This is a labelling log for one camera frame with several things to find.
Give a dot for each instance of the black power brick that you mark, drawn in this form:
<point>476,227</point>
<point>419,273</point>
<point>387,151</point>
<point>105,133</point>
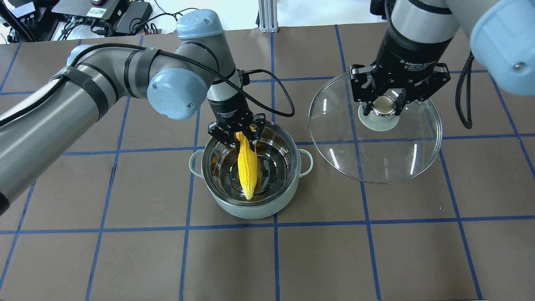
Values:
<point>137,12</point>

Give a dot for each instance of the glass pot lid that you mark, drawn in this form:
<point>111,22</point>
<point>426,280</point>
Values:
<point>378,148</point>

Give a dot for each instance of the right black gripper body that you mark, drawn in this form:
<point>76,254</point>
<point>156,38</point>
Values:
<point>402,54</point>

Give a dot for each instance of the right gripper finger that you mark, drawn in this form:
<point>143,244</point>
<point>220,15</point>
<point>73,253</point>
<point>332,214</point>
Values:
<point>367,106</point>
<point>401,101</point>

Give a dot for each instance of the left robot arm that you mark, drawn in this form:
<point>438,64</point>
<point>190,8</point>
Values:
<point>38,130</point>

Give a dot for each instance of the pale green electric pot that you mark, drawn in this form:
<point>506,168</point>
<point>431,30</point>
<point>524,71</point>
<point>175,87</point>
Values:
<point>274,173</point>

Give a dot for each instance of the yellow corn cob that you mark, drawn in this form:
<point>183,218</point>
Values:
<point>247,163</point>

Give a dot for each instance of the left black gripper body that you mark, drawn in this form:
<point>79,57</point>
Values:
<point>228,110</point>

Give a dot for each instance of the aluminium frame post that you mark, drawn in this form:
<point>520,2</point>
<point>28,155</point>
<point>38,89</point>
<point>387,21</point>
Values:
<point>267,18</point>

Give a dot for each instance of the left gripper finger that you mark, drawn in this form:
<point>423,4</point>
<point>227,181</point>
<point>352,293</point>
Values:
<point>253,134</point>
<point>231,140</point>

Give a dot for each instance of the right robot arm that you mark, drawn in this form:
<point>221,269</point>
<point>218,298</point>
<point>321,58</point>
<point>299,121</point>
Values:
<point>501,38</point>

